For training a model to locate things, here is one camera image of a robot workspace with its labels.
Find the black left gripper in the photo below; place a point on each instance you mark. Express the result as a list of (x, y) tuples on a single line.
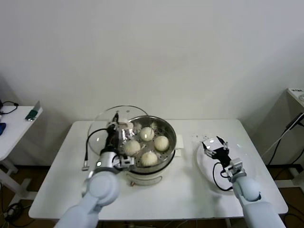
[(111, 140)]

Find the round glass pot lid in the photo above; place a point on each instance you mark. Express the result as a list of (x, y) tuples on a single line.
[(102, 118)]

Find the white side table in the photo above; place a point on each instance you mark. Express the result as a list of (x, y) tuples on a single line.
[(16, 128)]

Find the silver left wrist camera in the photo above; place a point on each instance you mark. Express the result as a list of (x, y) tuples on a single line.
[(127, 161)]

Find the white round plate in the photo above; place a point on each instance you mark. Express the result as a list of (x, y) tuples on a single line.
[(245, 154)]

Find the white steamed baozi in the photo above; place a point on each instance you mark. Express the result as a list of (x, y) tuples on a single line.
[(132, 147), (149, 159), (146, 133), (161, 143)]

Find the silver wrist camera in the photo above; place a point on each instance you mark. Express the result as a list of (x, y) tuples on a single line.
[(235, 166), (127, 161)]

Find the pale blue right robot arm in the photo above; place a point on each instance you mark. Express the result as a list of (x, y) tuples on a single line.
[(251, 197)]

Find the blue object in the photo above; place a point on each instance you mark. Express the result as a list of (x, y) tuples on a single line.
[(2, 129)]

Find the green and silver packet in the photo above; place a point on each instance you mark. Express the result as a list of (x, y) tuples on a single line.
[(32, 115)]

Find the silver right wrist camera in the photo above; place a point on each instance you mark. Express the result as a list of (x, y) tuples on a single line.
[(235, 166)]

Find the white side desk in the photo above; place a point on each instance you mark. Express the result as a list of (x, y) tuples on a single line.
[(295, 95)]

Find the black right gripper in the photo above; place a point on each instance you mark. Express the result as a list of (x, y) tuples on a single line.
[(221, 154)]

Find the perforated steel steamer basket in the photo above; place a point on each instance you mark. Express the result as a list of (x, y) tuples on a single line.
[(171, 135)]

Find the white electric pot base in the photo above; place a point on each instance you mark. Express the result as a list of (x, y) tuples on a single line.
[(147, 178)]

